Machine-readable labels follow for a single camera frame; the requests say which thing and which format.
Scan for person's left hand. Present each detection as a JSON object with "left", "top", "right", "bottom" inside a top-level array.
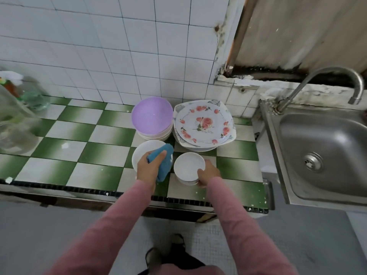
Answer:
[{"left": 136, "top": 149, "right": 169, "bottom": 194}]

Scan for person's right hand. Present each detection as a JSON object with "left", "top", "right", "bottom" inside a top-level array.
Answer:
[{"left": 196, "top": 159, "right": 222, "bottom": 188}]

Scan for blue cleaning cloth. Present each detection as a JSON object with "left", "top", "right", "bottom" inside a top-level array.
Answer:
[{"left": 147, "top": 144, "right": 175, "bottom": 183}]

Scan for white bowl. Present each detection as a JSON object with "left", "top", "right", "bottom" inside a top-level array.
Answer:
[{"left": 131, "top": 139, "right": 173, "bottom": 175}]

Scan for stack of white saucers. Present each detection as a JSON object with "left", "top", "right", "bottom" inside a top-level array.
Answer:
[{"left": 173, "top": 152, "right": 206, "bottom": 187}]

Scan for floral plate stack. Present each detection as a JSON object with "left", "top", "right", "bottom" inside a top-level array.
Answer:
[{"left": 172, "top": 100, "right": 237, "bottom": 152}]

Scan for purple plastic bowl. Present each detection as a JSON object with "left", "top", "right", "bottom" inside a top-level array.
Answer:
[{"left": 131, "top": 97, "right": 174, "bottom": 141}]

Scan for person's right forearm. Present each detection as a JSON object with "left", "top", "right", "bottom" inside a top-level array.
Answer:
[{"left": 205, "top": 176, "right": 299, "bottom": 275}]

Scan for person's left forearm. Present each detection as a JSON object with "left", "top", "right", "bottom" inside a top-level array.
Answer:
[{"left": 49, "top": 179, "right": 154, "bottom": 275}]

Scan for green checkered tile countertop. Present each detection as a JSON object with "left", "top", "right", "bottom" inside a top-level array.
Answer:
[{"left": 0, "top": 95, "right": 269, "bottom": 214}]

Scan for person's right leg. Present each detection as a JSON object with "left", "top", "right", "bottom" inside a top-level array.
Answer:
[{"left": 169, "top": 233, "right": 207, "bottom": 270}]

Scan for person's leg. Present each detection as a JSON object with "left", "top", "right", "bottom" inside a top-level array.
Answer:
[
  {"left": 169, "top": 233, "right": 207, "bottom": 270},
  {"left": 138, "top": 247, "right": 164, "bottom": 275}
]

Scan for person's left leg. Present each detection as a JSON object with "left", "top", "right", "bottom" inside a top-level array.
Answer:
[{"left": 138, "top": 247, "right": 164, "bottom": 275}]

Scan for stainless steel sink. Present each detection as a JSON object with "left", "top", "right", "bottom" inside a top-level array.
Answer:
[{"left": 258, "top": 99, "right": 367, "bottom": 214}]

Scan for large clear plastic bottle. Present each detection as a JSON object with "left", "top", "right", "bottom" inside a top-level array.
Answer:
[{"left": 0, "top": 83, "right": 42, "bottom": 155}]

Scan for chrome faucet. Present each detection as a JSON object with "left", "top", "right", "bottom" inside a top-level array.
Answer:
[{"left": 275, "top": 66, "right": 365, "bottom": 114}]

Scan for weathered wooden board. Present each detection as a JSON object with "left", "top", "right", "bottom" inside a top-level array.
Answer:
[{"left": 226, "top": 0, "right": 367, "bottom": 84}]

